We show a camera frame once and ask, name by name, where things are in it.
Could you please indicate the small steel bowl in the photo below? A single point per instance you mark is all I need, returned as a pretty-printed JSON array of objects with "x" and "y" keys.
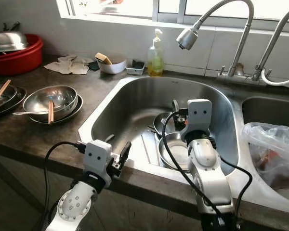
[{"x": 164, "y": 124}]

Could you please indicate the yellow dish soap pump bottle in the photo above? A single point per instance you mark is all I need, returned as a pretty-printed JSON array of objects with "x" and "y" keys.
[{"x": 155, "y": 57}]

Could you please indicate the white ceramic bowl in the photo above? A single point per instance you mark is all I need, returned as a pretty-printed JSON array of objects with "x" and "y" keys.
[{"x": 113, "y": 68}]

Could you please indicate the dark scourer in tray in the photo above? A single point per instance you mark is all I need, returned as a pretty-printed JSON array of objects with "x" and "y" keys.
[{"x": 137, "y": 63}]

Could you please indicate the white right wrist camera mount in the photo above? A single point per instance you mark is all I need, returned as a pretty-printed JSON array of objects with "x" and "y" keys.
[{"x": 198, "y": 114}]

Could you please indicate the gooseneck faucet with spray head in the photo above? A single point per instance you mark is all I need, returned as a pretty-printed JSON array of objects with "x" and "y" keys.
[{"x": 187, "y": 37}]

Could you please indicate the grey window frame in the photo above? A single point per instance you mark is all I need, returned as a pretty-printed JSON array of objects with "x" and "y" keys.
[{"x": 166, "y": 12}]

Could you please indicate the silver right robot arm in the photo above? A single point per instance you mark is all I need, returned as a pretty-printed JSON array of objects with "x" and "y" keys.
[{"x": 204, "y": 163}]

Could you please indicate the white crumpled cloth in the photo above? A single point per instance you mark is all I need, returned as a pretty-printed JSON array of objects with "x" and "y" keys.
[{"x": 69, "y": 65}]

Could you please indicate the clear plastic bag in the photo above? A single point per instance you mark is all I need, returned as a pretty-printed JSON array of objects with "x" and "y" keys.
[{"x": 272, "y": 144}]

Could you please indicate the shallow steel dish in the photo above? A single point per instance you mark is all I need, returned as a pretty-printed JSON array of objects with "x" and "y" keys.
[{"x": 5, "y": 94}]

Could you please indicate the plain steel gooseneck faucet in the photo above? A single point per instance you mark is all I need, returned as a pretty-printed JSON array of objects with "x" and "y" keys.
[{"x": 267, "y": 48}]

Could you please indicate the yellow dish sponge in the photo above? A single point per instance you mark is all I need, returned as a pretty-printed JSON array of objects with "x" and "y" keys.
[{"x": 103, "y": 58}]

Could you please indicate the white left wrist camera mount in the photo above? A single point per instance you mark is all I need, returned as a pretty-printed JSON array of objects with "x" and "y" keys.
[{"x": 96, "y": 158}]

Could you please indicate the dark green scouring pad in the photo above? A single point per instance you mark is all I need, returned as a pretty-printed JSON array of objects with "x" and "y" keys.
[{"x": 93, "y": 66}]

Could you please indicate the small clear plastic tray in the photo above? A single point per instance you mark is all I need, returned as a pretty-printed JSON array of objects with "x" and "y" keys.
[{"x": 135, "y": 70}]

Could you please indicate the steel dome lid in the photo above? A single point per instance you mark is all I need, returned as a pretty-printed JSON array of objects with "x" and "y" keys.
[{"x": 7, "y": 41}]

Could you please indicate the wide steel plate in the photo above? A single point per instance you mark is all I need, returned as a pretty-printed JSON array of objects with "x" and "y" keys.
[{"x": 20, "y": 98}]

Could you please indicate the stainless steel double sink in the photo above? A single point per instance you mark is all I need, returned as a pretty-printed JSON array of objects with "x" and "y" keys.
[{"x": 135, "y": 101}]

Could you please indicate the red plastic basin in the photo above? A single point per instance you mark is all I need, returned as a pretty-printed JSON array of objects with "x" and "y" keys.
[{"x": 19, "y": 61}]

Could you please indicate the deep steel bowl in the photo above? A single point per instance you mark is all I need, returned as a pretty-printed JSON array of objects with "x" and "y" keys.
[{"x": 41, "y": 96}]

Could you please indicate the steel spoon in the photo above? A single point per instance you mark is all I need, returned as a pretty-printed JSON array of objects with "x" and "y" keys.
[{"x": 26, "y": 113}]

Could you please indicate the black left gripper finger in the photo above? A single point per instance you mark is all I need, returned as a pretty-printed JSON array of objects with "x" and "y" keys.
[
  {"x": 124, "y": 151},
  {"x": 109, "y": 138}
]

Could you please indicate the long wooden chopstick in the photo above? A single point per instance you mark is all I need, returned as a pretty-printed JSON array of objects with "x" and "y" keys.
[{"x": 1, "y": 93}]

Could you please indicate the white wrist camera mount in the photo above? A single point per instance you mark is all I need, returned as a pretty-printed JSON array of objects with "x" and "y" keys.
[
  {"x": 96, "y": 158},
  {"x": 198, "y": 114}
]

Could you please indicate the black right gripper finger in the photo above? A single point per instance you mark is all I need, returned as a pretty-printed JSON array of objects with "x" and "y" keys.
[{"x": 175, "y": 107}]

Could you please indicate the round steel plate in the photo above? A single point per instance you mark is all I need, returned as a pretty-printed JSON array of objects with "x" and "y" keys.
[{"x": 171, "y": 151}]

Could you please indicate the steel plate under deep bowl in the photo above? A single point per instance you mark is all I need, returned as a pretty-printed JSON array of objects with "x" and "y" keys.
[{"x": 74, "y": 114}]

